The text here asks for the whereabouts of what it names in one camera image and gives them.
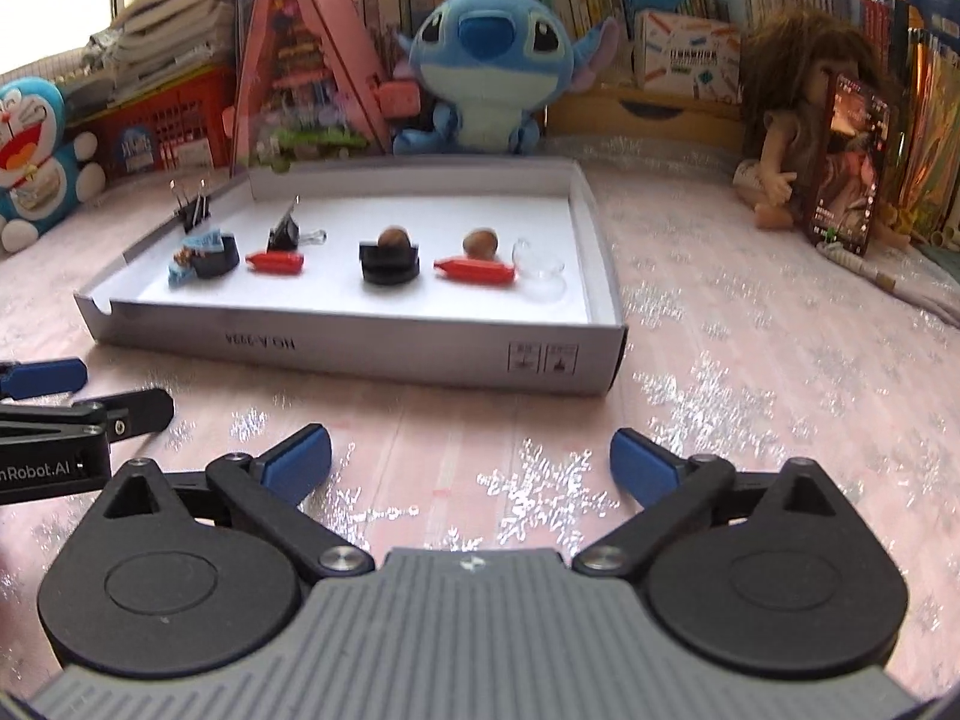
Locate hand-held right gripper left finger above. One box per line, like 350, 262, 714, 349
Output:
101, 422, 376, 578

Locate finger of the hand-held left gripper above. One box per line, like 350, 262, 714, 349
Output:
0, 388, 175, 440
0, 358, 89, 400

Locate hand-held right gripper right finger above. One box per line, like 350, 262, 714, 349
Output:
571, 427, 845, 578

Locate white cardboard box tray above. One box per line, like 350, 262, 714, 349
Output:
73, 157, 629, 397

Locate black bottle cap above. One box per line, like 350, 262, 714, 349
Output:
191, 236, 241, 278
358, 240, 421, 287

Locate blue bear hair clip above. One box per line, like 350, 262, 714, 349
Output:
169, 231, 226, 287

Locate clear plastic cup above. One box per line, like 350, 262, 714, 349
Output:
512, 238, 569, 305

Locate large black binder clip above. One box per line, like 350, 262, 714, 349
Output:
266, 195, 329, 252

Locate pink snowflake tablecloth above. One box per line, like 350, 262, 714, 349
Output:
0, 142, 960, 691

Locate red pen cap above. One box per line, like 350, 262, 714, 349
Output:
433, 255, 518, 288
246, 250, 306, 275

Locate small black binder clip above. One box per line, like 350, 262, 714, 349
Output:
169, 178, 213, 233

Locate blue robot cat plush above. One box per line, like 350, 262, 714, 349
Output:
0, 75, 107, 254

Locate large red plastic basket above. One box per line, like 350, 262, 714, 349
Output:
66, 64, 241, 182

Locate wooden drawer box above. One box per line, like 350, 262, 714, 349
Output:
546, 82, 751, 155

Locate smartphone with lit screen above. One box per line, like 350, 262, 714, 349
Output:
804, 73, 901, 256

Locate pink triangular miniature house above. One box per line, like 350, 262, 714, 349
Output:
223, 0, 421, 170

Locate pile of flat books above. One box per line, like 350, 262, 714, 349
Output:
75, 0, 245, 102

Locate blue alien plush toy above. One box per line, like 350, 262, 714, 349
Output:
390, 0, 623, 157

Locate white printed carton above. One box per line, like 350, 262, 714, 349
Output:
634, 9, 743, 102

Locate brown haired doll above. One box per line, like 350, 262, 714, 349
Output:
733, 7, 912, 248

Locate shiny foil wrapped books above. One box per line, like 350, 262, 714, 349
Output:
896, 26, 960, 241

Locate white charging cable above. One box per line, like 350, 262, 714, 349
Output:
821, 244, 960, 327

